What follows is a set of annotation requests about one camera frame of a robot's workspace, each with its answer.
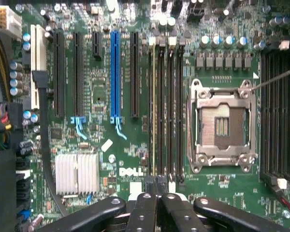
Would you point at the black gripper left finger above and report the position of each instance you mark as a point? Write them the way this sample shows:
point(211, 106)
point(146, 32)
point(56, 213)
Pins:
point(140, 212)

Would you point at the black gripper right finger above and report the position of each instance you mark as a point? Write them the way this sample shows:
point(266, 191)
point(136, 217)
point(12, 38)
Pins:
point(176, 215)

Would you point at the RAM module in slot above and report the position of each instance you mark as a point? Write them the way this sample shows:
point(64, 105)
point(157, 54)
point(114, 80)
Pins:
point(152, 108)

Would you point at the white-latched RAM slot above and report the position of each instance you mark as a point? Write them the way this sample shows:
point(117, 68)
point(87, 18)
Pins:
point(279, 116)
point(170, 108)

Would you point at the green Dell motherboard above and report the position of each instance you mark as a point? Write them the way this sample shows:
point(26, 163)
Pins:
point(135, 145)

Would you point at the silver finned chipset heatsink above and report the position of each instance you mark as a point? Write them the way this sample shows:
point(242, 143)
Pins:
point(77, 174)

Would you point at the small white sticker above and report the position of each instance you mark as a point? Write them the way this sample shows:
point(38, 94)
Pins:
point(107, 145)

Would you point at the metal CPU socket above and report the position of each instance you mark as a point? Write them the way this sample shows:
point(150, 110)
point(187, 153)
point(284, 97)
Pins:
point(222, 125)

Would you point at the black SATA port block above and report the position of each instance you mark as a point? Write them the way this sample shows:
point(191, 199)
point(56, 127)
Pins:
point(23, 191)

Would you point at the black case housing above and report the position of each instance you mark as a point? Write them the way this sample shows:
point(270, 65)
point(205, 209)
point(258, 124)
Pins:
point(2, 188)

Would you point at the long black expansion slot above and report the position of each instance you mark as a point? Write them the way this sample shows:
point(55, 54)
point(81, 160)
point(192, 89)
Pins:
point(59, 72)
point(134, 72)
point(78, 72)

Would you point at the blue expansion slot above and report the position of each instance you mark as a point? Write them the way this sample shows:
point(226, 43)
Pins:
point(115, 72)

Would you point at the thin metal locking lever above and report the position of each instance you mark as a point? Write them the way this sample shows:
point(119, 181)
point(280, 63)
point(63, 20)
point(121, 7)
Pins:
point(275, 78)

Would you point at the short black expansion slot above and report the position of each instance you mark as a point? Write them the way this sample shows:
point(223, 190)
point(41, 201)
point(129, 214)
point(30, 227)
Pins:
point(97, 46)

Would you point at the white expansion slot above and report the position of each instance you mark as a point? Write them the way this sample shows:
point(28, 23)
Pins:
point(35, 48)

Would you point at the white power connector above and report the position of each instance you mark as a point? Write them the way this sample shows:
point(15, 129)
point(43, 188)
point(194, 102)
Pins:
point(10, 21)

